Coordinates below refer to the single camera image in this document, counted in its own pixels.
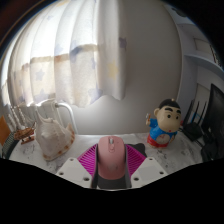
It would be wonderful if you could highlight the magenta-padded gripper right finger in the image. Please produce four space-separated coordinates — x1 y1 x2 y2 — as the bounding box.
124 144 168 190

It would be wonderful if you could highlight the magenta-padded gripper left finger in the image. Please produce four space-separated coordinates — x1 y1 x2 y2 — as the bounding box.
55 144 100 189

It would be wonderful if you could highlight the pink computer mouse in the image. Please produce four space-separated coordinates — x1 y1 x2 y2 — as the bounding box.
97 135 128 181

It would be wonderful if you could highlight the large white conch shell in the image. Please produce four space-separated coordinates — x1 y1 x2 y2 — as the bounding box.
34 109 76 162

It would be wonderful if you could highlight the white printed tablecloth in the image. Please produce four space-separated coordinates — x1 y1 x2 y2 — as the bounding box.
9 132 204 174

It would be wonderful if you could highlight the cartoon boy figurine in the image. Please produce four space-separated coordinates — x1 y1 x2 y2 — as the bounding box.
145 98 183 149

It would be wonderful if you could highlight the black router with antennas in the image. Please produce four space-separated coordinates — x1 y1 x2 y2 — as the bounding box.
182 99 208 142

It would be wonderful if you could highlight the wooden model sailing ship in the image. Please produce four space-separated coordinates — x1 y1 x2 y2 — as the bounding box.
8 106 37 145

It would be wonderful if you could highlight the wooden chair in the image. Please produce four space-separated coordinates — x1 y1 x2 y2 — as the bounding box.
0 115 12 148

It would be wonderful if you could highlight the black monitor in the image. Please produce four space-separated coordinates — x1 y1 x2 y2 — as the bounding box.
199 83 224 162

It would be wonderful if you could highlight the white star-print curtain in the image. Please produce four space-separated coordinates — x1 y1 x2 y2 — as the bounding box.
0 0 128 109

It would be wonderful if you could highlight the white wall shelf unit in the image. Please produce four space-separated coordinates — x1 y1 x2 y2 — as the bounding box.
166 4 224 78

